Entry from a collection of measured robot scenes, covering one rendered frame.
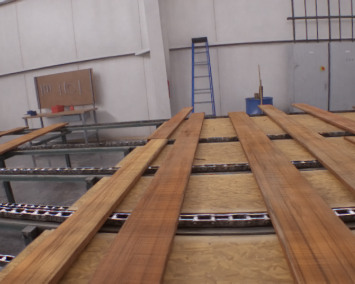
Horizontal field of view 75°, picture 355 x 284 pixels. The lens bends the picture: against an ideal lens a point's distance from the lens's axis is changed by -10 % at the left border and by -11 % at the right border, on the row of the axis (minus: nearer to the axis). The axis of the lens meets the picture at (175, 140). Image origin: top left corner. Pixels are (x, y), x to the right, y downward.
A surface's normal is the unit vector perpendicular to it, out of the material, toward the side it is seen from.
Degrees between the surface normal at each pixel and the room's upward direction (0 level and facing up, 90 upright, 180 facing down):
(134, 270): 0
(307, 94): 90
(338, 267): 0
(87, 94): 90
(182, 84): 89
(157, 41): 99
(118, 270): 0
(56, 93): 90
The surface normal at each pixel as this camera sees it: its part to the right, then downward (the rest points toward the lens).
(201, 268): -0.08, -0.97
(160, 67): -0.14, 0.39
